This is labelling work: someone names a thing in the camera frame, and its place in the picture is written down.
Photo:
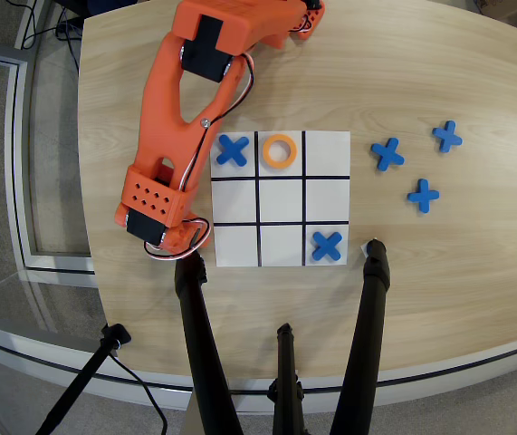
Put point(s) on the thin black stand pole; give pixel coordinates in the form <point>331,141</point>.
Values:
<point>81,380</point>

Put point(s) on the blue foam cross piece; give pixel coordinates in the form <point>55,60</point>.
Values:
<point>327,246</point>
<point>447,136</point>
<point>232,150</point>
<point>423,196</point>
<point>387,154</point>

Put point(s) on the cardboard box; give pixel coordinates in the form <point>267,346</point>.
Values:
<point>502,6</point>

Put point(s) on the grey metal floor frame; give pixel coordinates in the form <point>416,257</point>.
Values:
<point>18,158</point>

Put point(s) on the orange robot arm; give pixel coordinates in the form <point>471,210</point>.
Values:
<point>163,113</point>

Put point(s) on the small white tape piece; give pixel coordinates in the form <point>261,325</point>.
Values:
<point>363,248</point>

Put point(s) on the short black tripod leg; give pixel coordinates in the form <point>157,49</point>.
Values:
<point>287,385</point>

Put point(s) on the white tic-tac-toe board sheet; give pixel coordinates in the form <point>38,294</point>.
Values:
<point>280,199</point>

